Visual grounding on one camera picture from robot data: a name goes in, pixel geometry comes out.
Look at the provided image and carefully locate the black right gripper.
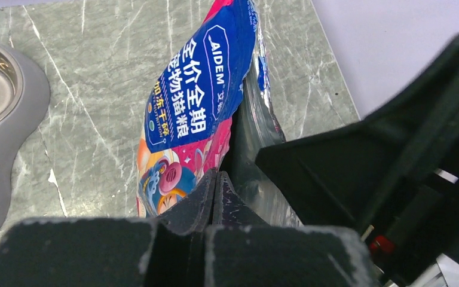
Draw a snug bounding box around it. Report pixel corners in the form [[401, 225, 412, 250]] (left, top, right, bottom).
[[255, 34, 459, 286]]

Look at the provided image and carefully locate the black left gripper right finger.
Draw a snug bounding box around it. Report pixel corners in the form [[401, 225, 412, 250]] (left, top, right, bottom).
[[204, 172, 378, 286]]

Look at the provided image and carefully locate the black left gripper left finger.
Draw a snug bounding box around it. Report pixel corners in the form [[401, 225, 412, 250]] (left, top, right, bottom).
[[0, 171, 216, 286]]

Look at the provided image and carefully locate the pink pet food bag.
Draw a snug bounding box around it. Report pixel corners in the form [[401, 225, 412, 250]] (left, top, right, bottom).
[[136, 1, 301, 226]]

